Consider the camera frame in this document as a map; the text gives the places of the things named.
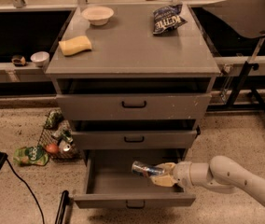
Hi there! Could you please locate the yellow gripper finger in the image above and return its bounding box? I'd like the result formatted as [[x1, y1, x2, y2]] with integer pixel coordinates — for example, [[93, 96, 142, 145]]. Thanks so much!
[[157, 162, 175, 175], [150, 175, 176, 188]]

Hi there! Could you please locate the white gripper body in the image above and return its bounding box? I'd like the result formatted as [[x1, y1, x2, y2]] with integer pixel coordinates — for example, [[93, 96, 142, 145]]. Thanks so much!
[[173, 161, 192, 188]]

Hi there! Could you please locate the redbull can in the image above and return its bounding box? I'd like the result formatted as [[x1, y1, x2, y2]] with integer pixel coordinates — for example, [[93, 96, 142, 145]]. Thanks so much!
[[132, 161, 164, 177]]

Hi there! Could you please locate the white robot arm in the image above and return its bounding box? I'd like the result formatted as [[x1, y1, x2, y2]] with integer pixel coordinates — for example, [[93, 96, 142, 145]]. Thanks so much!
[[150, 156, 265, 207]]

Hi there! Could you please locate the grey middle drawer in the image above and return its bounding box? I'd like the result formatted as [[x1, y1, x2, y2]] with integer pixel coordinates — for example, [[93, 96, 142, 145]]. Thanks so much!
[[72, 131, 197, 149]]

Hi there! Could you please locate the grey drawer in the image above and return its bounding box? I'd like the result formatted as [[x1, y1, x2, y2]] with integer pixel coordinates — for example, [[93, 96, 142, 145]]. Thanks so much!
[[56, 93, 211, 120], [75, 148, 195, 209], [72, 131, 197, 149]]

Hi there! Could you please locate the grey bottom drawer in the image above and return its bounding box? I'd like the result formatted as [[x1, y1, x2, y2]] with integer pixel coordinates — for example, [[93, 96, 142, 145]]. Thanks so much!
[[75, 148, 195, 209]]

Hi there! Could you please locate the grey drawer cabinet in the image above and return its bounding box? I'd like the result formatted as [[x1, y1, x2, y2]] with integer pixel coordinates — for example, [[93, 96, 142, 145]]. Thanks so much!
[[44, 3, 222, 163]]

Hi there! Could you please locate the silver can in basket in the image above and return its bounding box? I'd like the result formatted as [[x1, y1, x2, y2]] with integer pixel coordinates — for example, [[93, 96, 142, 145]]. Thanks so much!
[[59, 140, 72, 153]]

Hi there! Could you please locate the grey top drawer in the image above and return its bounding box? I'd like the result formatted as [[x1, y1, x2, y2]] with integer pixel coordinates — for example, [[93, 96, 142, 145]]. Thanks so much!
[[56, 93, 211, 120]]

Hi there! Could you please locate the green bottle in basket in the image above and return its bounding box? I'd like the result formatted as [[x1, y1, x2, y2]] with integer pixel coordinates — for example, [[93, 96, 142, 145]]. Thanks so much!
[[62, 130, 73, 144]]

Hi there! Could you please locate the black metal bar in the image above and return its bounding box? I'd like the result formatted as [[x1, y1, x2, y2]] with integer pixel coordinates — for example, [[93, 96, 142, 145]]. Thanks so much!
[[55, 190, 70, 224]]

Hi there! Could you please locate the red apple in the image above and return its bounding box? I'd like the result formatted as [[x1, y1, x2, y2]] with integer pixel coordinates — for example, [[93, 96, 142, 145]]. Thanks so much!
[[46, 144, 60, 154]]

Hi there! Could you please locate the green bag on floor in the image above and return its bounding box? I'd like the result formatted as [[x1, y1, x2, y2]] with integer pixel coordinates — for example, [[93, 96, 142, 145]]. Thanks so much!
[[44, 110, 63, 130]]

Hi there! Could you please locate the green snack pouch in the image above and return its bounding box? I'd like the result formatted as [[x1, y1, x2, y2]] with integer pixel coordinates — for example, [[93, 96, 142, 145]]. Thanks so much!
[[13, 146, 49, 166]]

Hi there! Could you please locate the blue kettle chips bag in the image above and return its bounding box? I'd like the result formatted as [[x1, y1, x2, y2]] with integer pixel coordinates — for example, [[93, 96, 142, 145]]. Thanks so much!
[[153, 4, 187, 35]]

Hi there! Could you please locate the yellow sponge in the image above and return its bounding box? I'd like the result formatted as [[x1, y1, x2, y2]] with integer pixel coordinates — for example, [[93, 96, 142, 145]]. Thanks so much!
[[59, 35, 92, 56]]

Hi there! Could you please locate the white paper bowl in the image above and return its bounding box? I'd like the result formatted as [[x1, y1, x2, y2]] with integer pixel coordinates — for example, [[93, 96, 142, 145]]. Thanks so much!
[[81, 7, 114, 26]]

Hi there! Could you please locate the small white cup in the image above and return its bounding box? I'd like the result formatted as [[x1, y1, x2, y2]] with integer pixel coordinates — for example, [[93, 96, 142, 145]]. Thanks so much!
[[31, 51, 49, 67]]

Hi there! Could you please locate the black stand table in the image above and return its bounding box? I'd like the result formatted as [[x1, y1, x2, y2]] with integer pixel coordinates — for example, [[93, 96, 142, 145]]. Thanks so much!
[[190, 0, 265, 113]]

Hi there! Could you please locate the black wire basket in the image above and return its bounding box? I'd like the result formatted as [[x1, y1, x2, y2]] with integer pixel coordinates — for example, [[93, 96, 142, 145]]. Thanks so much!
[[38, 120, 81, 161]]

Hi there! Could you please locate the black cable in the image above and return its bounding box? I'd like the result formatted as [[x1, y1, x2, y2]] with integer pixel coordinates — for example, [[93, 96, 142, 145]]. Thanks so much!
[[0, 148, 46, 224]]

